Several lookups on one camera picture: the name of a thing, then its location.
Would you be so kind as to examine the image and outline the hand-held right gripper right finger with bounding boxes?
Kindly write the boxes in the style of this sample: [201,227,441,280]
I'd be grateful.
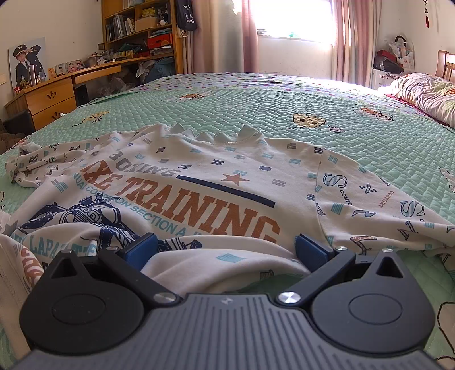
[278,233,406,306]

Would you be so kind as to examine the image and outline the black bag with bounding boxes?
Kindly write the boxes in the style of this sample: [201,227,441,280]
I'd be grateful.
[373,57,402,75]

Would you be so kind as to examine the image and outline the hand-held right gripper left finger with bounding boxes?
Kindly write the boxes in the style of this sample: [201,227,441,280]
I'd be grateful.
[43,232,180,307]

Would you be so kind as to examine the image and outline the wall poster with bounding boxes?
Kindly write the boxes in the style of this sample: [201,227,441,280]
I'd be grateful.
[9,36,47,91]

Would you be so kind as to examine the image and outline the white plastic bag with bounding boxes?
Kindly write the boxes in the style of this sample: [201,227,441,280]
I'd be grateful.
[389,36,415,73]

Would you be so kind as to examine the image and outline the desk photo frames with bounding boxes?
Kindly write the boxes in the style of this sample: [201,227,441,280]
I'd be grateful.
[48,60,86,77]

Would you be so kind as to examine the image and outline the bright window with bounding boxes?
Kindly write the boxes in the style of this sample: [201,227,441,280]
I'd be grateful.
[249,0,336,45]

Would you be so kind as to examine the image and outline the dark blue hanging bag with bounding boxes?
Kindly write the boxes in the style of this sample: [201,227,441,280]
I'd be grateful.
[176,0,198,32]

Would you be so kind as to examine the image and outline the blue fabric bag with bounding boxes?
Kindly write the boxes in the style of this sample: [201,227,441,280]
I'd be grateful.
[146,59,176,84]

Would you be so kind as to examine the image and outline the red orange shelf box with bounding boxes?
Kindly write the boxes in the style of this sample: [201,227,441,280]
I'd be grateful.
[147,34,173,48]

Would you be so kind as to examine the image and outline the black armchair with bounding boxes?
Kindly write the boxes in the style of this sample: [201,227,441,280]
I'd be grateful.
[0,110,36,136]

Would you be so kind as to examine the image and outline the pink striped curtain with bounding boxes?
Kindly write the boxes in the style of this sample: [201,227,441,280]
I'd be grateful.
[183,0,260,75]
[330,0,382,88]

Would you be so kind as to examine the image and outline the wooden desk with drawers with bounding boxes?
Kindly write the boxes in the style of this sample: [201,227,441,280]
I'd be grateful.
[4,59,123,130]

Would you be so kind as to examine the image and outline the green quilted bee bedspread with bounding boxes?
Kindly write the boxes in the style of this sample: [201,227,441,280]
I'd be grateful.
[0,73,455,370]

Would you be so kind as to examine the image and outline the wooden bookshelf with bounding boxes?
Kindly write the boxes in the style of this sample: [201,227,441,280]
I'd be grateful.
[101,0,183,75]

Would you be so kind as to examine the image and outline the wooden slatted headboard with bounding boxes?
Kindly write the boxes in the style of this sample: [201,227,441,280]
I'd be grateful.
[435,50,455,82]

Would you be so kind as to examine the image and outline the small cardboard box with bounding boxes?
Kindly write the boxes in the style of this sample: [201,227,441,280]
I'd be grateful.
[135,16,159,32]

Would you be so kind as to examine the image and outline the white storage box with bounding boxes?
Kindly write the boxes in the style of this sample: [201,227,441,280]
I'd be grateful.
[371,69,402,89]

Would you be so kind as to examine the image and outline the white letter-print long-sleeve shirt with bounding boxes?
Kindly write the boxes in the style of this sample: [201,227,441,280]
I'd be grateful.
[0,123,455,360]

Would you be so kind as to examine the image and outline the brown fluffy blanket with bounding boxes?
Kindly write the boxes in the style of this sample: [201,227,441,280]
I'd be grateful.
[0,119,16,153]

